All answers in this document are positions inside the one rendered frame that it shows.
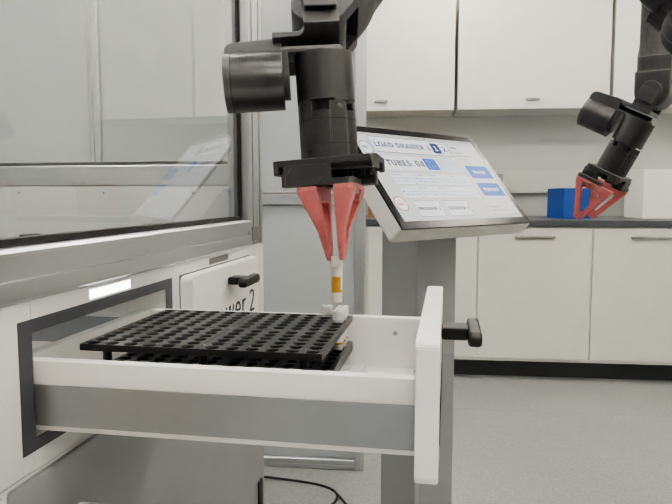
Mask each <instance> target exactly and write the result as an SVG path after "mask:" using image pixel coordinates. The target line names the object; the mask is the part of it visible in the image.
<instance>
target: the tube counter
mask: <svg viewBox="0 0 672 504"><path fill-rule="evenodd" d="M411 159H412V160H413V162H414V163H415V165H416V166H417V168H418V169H419V170H424V171H447V172H464V171H463V169H462V168H461V166H460V165H459V163H458V162H457V160H453V159H437V158H422V157H411Z"/></svg>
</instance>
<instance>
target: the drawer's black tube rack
mask: <svg viewBox="0 0 672 504"><path fill-rule="evenodd" d="M332 319H333V315H332V317H322V314H292V313H262V312H231V311H201V310H170V309H165V310H162V311H160V312H157V313H155V314H152V315H150V316H147V317H145V318H142V319H140V320H137V321H135V322H132V323H130V324H128V325H125V326H123V327H120V328H118V329H115V330H113V331H110V332H108V333H105V334H103V335H100V336H98V337H95V338H93V339H90V340H88V341H85V342H83V343H80V350H84V351H103V360H112V352H127V353H125V354H123V355H121V356H119V357H117V358H115V359H113V361H134V362H154V363H175V364H196V365H216V366H237V367H258V368H278V369H299V370H320V371H340V370H341V368H342V366H343V365H344V363H345V362H346V360H347V358H348V357H349V355H350V354H351V352H352V350H353V341H348V343H346V346H343V349H342V350H335V349H333V347H332V349H331V350H330V351H329V353H328V354H327V355H326V357H325V358H324V359H323V361H302V360H300V353H301V352H302V351H303V350H307V348H306V347H307V346H308V345H309V344H310V343H311V341H312V340H313V339H314V338H315V337H316V336H317V335H318V334H319V333H320V332H328V331H322V330H323V329H324V328H325V327H326V325H327V324H328V323H329V322H330V321H331V320H332Z"/></svg>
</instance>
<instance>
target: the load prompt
mask: <svg viewBox="0 0 672 504"><path fill-rule="evenodd" d="M366 136H367V138H368V140H369V141H370V143H371V144H372V146H373V148H374V149H375V151H376V152H390V153H405V154H419V155H434V156H448V157H454V156H453V155H452V153H451V152H450V150H449V149H448V147H447V146H446V144H445V143H444V142H434V141H423V140H412V139H401V138H390V137H379V136H369V135H366Z"/></svg>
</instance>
